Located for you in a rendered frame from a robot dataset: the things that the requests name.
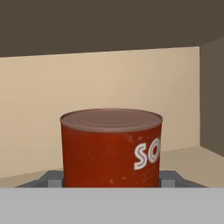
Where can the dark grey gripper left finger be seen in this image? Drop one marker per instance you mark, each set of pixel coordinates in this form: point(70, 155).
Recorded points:
point(52, 178)

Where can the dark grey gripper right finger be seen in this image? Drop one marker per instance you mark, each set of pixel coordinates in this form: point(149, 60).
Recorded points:
point(172, 179)

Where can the red soup can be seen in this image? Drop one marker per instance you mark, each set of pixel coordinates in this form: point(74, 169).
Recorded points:
point(110, 151)

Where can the brown wooden cabinet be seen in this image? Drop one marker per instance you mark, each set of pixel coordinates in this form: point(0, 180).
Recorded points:
point(110, 26)

